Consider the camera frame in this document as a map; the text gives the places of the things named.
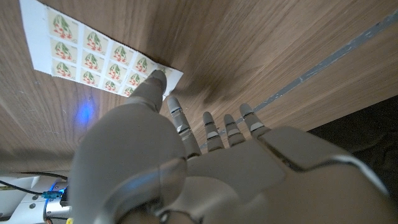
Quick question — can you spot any grey tape outline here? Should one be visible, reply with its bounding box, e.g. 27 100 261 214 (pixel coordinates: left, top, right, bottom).
198 12 398 150

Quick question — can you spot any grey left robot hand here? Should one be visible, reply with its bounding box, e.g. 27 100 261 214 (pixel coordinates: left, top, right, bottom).
68 70 398 224

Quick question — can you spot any black backdrop curtain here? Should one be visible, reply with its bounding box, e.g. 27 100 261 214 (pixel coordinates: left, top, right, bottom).
307 95 398 200

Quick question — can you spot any postage stamp sheet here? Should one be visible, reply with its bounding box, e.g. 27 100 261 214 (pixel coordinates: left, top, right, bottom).
19 0 184 98

